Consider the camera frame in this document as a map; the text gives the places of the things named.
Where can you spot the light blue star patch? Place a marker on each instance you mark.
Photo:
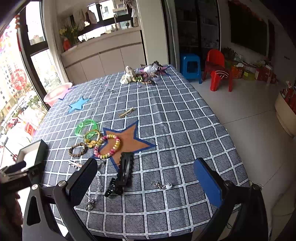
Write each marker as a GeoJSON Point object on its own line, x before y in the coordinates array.
{"type": "Point", "coordinates": [78, 105]}

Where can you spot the small silver hair clip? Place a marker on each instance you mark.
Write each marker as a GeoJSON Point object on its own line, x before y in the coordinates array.
{"type": "Point", "coordinates": [74, 164]}

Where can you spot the yellow flower bouquet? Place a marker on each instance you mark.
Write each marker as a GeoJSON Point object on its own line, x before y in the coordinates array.
{"type": "Point", "coordinates": [70, 36]}

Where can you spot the white sideboard cabinet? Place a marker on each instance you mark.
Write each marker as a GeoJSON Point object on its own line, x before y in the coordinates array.
{"type": "Point", "coordinates": [104, 55]}

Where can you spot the small silver pearl earring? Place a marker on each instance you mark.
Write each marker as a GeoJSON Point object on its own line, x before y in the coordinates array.
{"type": "Point", "coordinates": [159, 185]}

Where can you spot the red plastic chair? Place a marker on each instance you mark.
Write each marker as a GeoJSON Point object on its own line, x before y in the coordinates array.
{"type": "Point", "coordinates": [215, 66]}

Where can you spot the black claw hair clip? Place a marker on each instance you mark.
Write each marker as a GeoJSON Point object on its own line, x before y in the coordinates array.
{"type": "Point", "coordinates": [113, 187]}

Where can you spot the pink plastic basin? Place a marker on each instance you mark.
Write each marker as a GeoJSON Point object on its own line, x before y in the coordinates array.
{"type": "Point", "coordinates": [58, 93]}

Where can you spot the red gift boxes pile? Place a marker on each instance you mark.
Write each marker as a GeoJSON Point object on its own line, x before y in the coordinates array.
{"type": "Point", "coordinates": [257, 71]}

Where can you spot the grey checked tablecloth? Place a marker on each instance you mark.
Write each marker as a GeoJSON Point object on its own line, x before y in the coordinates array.
{"type": "Point", "coordinates": [147, 189]}

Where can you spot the beige hair pins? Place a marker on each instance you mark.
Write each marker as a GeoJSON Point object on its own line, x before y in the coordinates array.
{"type": "Point", "coordinates": [126, 113]}

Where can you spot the black scalloped hair clip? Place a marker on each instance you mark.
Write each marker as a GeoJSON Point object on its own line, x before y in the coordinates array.
{"type": "Point", "coordinates": [124, 172]}

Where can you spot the green plastic bangle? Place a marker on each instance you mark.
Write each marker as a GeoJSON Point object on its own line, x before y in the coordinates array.
{"type": "Point", "coordinates": [87, 124]}

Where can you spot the brown star patch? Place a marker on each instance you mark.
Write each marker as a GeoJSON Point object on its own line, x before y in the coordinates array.
{"type": "Point", "coordinates": [115, 142]}

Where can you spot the blue plastic stool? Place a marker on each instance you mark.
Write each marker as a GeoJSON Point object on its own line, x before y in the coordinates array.
{"type": "Point", "coordinates": [191, 67]}

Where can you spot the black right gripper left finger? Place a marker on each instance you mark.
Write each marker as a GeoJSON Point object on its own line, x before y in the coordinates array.
{"type": "Point", "coordinates": [80, 181]}

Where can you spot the pile of fabric accessories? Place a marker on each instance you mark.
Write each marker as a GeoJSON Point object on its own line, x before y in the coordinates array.
{"type": "Point", "coordinates": [149, 74]}

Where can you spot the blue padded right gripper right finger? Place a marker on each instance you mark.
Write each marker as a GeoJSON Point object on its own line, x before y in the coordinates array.
{"type": "Point", "coordinates": [210, 181]}

